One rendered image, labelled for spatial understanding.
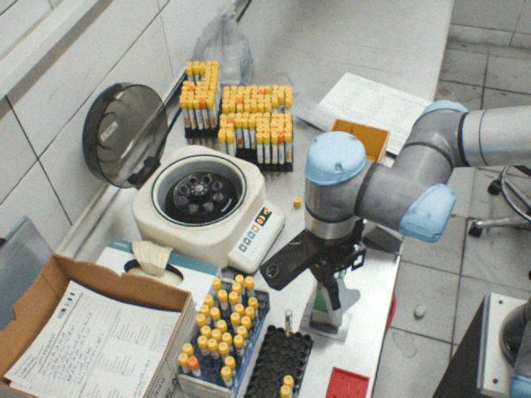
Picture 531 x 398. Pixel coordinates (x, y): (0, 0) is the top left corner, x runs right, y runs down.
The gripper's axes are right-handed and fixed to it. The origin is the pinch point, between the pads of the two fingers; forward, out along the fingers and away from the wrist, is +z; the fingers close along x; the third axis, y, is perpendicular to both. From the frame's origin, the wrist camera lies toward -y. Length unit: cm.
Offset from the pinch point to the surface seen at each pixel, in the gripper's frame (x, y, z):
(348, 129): 36.6, 31.9, 5.3
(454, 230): 45, 99, 101
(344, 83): 58, 45, 12
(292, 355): -4.1, -6.3, 10.5
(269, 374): -5.1, -11.8, 10.5
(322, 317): -1.7, 1.3, 6.6
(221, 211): 27.0, -5.4, 2.9
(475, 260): 29, 96, 100
